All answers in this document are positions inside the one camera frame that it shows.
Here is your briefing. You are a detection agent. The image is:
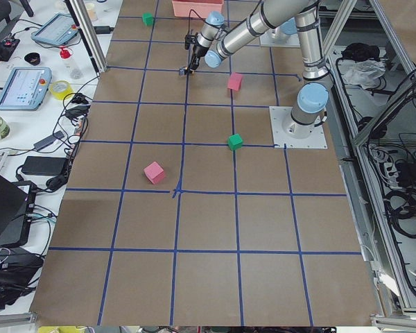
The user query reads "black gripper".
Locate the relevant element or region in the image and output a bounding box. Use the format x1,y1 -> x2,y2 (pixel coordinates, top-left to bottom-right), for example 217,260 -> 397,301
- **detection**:
188,44 -> 207,74

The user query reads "yellow mushroom push button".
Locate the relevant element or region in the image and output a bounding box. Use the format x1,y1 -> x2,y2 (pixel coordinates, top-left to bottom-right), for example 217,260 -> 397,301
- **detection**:
179,67 -> 193,76

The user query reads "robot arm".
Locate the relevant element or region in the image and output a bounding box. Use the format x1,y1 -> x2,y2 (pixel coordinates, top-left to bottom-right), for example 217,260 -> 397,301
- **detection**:
180,1 -> 329,140

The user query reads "pink foam cube centre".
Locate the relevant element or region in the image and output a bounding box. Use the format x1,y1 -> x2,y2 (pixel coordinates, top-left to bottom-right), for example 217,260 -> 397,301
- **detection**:
227,72 -> 243,92

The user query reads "pink foam cube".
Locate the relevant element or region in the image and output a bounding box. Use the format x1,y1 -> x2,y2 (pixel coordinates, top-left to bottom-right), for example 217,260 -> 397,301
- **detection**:
227,72 -> 243,92
144,162 -> 166,185

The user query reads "pink plastic bin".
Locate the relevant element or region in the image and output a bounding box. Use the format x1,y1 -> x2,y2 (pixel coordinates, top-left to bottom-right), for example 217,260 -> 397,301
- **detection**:
171,0 -> 224,18

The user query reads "green foam cube far right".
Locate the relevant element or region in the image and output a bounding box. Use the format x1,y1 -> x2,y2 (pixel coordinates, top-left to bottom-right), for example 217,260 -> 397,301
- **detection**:
142,12 -> 155,26

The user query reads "green foam cube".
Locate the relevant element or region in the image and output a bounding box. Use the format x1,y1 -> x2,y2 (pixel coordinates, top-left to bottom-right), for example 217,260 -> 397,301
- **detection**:
227,133 -> 243,151
142,12 -> 155,26

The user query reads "green foam cube near left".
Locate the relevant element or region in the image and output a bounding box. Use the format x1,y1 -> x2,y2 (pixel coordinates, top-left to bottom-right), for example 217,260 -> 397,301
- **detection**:
227,133 -> 243,151

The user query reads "pink foam cube far left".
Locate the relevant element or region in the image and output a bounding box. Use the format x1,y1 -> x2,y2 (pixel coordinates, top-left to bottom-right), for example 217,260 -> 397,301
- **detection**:
144,162 -> 166,185

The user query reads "blue teach pendant far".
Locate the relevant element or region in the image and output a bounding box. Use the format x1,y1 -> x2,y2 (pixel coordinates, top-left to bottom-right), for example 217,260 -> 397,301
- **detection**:
31,13 -> 78,46

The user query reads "blue teach pendant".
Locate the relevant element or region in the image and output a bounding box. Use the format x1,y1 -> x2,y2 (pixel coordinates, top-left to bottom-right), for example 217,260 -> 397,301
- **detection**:
0,67 -> 52,111
31,13 -> 78,46

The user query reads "yellow tape roll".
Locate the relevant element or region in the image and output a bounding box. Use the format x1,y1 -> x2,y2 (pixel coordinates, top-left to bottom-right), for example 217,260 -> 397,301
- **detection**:
49,80 -> 74,100

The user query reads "blue teach pendant near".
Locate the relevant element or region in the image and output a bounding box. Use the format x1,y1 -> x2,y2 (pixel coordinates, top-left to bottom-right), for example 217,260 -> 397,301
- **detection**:
0,67 -> 52,111

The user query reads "black power adapter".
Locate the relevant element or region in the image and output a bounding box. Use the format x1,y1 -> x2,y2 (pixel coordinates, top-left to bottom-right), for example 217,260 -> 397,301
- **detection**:
21,156 -> 67,176

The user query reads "black laptop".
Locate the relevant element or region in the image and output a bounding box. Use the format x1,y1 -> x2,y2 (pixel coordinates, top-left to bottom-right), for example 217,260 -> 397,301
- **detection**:
0,175 -> 35,248

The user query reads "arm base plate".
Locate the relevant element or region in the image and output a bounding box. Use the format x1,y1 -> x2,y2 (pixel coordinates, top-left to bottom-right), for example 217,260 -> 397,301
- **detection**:
259,32 -> 300,49
269,106 -> 328,149

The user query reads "aluminium frame post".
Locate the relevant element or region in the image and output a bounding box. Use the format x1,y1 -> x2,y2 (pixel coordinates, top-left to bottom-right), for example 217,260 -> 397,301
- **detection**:
64,0 -> 107,74

